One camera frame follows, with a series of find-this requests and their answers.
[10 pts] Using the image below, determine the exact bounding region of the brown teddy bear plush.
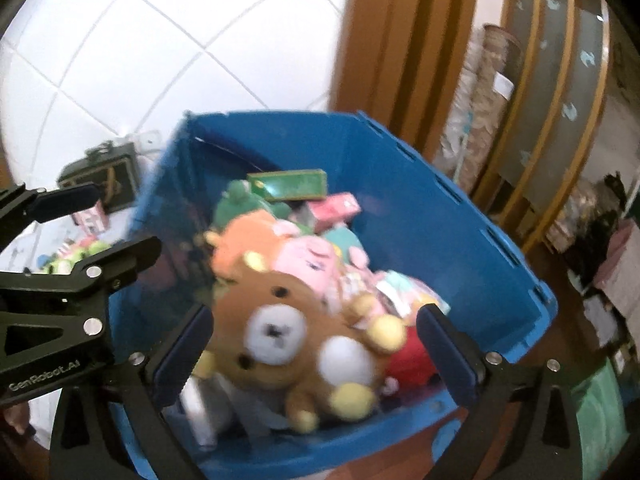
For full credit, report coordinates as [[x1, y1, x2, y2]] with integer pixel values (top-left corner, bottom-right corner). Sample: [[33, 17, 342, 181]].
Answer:
[[193, 252, 407, 434]]

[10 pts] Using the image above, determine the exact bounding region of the person left hand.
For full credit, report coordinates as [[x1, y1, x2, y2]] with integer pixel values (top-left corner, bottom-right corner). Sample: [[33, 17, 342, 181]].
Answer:
[[1, 402, 30, 436]]

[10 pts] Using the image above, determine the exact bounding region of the green frog plush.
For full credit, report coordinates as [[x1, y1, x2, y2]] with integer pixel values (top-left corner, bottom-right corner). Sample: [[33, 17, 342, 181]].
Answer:
[[40, 236, 112, 275]]

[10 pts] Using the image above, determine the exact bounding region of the pink white carton box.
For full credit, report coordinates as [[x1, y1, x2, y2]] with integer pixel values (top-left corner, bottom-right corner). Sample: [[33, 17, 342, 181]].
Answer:
[[72, 200, 110, 236]]

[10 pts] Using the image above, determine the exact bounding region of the black gift bag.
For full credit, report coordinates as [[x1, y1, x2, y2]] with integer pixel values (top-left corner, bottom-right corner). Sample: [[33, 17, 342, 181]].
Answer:
[[56, 141, 141, 214]]

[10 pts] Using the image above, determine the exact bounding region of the orange plush in bin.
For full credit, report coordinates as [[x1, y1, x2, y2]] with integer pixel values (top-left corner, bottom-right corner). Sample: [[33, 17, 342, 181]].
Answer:
[[204, 209, 302, 280]]

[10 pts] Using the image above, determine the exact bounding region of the red plush in bin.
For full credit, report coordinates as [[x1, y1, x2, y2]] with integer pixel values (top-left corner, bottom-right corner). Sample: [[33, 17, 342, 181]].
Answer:
[[386, 326, 437, 391]]

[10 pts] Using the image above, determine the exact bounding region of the pink plush in bin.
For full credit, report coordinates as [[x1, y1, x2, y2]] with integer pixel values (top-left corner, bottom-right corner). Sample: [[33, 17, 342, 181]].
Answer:
[[271, 235, 375, 323]]

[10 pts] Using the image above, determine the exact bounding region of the green flat box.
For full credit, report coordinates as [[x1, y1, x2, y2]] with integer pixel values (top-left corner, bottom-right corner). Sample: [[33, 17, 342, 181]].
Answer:
[[246, 169, 328, 202]]

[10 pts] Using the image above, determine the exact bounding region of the pink box in bin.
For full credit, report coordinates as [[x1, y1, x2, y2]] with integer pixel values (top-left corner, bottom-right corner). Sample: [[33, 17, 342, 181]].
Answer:
[[297, 193, 361, 233]]

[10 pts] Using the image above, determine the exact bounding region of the blue plastic storage bin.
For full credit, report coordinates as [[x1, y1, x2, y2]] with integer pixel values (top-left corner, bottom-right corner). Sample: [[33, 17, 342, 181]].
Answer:
[[106, 109, 559, 480]]

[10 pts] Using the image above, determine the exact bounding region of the wooden door frame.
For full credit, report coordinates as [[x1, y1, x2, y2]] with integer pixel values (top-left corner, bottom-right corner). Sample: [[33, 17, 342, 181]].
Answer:
[[329, 0, 476, 160]]

